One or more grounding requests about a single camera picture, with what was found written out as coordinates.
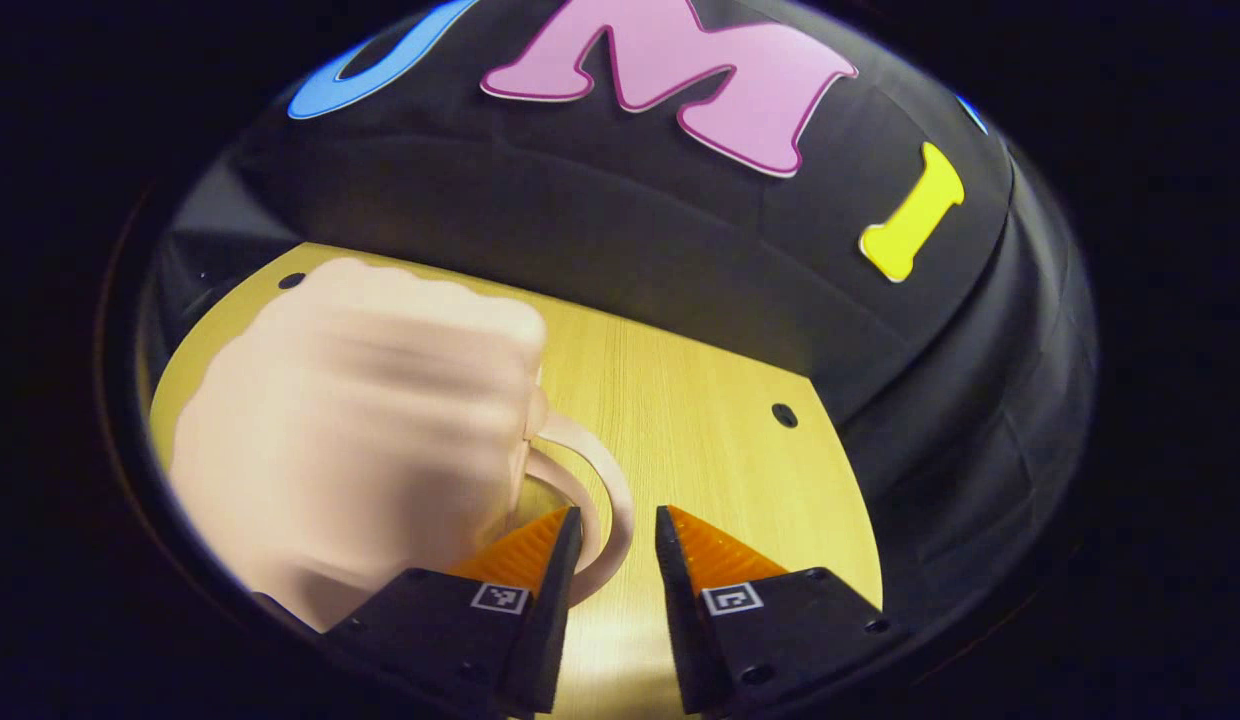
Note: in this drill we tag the pink suitcase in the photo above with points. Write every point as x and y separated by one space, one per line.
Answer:
360 420

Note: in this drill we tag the black backdrop cloth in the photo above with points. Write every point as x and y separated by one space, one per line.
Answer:
680 250

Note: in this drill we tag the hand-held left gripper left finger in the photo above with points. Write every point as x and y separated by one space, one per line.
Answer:
540 620

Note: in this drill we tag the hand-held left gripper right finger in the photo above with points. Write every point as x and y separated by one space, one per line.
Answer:
680 620

